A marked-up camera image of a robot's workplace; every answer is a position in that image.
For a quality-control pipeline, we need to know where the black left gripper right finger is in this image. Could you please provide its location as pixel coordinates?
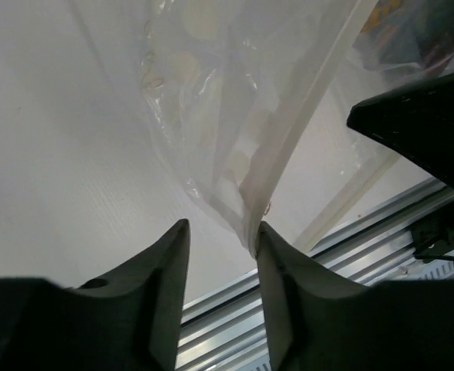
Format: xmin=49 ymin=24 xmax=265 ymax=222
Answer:
xmin=257 ymin=223 xmax=454 ymax=370

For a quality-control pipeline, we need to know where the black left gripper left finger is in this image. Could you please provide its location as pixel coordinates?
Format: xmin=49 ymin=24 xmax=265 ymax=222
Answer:
xmin=0 ymin=219 xmax=190 ymax=370

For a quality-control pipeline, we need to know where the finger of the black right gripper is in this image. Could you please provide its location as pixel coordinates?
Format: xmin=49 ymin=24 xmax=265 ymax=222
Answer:
xmin=346 ymin=73 xmax=454 ymax=189

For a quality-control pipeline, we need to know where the clear zip top bag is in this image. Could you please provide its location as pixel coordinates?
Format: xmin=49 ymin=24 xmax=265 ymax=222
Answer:
xmin=67 ymin=0 xmax=401 ymax=258

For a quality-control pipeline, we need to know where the clear plastic bin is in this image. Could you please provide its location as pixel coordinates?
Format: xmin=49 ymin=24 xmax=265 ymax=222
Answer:
xmin=348 ymin=1 xmax=454 ymax=80

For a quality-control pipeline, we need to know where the aluminium table edge rail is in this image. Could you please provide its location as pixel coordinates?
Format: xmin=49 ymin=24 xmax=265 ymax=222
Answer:
xmin=176 ymin=180 xmax=454 ymax=370

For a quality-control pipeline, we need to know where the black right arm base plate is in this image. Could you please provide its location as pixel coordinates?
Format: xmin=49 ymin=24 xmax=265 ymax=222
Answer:
xmin=411 ymin=201 xmax=454 ymax=263

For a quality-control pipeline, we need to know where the white slotted cable duct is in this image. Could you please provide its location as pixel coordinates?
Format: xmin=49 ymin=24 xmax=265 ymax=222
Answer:
xmin=411 ymin=259 xmax=454 ymax=280

